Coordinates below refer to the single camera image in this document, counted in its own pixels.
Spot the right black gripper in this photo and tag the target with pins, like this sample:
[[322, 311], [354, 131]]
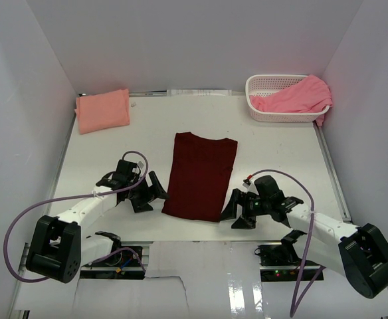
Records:
[[230, 211]]

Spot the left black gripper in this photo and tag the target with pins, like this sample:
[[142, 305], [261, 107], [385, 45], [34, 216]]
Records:
[[141, 205]]

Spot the dark red t shirt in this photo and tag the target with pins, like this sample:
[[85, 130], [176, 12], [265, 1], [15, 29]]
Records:
[[199, 177]]

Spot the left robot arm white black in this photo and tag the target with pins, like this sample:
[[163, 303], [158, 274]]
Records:
[[60, 247]]

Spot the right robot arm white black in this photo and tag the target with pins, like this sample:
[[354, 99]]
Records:
[[359, 253]]

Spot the folded salmon pink t shirt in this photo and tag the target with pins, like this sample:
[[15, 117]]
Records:
[[102, 111]]

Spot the white paper sheets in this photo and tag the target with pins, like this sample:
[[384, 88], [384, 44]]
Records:
[[198, 92]]

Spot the white plastic basket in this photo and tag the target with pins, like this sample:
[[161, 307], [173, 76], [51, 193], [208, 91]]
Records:
[[264, 85]]

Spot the pink t shirt in basket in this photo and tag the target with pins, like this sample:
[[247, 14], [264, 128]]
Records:
[[311, 94]]

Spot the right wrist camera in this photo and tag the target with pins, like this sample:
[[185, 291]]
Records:
[[247, 182]]

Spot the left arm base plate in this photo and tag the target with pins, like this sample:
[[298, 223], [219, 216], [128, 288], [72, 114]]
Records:
[[123, 266]]

